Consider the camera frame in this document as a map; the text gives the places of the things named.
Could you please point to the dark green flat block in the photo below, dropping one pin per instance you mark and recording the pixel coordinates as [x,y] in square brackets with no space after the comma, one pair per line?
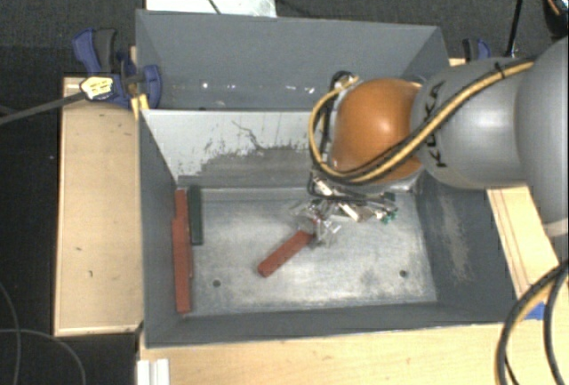
[195,216]

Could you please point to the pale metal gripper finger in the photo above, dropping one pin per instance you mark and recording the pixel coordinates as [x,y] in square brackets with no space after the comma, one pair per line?
[306,218]
[328,233]

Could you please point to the grey metal bin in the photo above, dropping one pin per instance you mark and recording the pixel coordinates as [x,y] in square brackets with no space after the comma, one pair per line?
[311,285]

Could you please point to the pale wood flat board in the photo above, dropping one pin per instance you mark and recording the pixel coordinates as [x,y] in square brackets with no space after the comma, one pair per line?
[100,218]

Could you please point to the red-brown block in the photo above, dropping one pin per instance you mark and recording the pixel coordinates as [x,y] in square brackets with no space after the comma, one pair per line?
[182,272]
[284,255]
[181,205]

